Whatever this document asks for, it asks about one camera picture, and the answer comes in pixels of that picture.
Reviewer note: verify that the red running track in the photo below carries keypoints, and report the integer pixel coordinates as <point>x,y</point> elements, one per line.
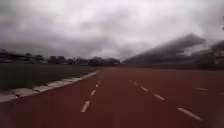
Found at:
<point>120,100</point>

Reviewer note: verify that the row of trees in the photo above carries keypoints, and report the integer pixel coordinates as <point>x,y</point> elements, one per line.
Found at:
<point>66,60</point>

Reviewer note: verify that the grandstand building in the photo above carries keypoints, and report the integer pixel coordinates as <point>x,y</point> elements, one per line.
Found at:
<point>173,53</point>

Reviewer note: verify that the pale stone kerb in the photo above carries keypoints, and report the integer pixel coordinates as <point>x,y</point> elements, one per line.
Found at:
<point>40,88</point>

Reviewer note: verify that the green grass field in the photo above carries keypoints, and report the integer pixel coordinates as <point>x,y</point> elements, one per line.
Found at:
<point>30,75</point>

